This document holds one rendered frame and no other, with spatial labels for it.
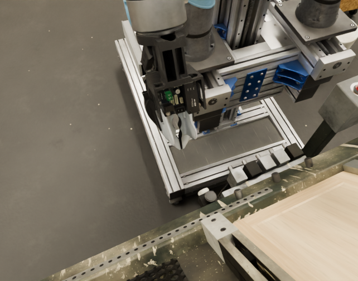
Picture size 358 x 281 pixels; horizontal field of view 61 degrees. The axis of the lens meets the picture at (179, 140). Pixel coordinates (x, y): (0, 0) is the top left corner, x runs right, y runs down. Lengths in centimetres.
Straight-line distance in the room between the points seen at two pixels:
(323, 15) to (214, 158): 93
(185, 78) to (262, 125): 155
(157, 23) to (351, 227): 65
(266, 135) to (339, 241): 120
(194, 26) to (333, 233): 67
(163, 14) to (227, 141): 149
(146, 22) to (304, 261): 58
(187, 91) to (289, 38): 95
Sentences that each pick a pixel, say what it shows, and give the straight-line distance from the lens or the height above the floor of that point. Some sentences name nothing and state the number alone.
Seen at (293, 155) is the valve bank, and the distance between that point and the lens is 122.
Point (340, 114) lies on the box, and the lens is 130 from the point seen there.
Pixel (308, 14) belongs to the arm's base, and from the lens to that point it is 126.
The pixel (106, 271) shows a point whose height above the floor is 91.
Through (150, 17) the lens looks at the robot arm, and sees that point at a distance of 40.
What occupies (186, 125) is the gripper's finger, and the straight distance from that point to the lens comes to 51.
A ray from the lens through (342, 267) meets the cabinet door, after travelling 73.
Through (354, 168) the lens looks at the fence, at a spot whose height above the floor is 94.
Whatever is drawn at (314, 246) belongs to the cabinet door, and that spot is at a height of 107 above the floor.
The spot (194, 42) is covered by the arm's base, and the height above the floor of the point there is 111.
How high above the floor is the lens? 178
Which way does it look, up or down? 60 degrees down
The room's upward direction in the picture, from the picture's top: straight up
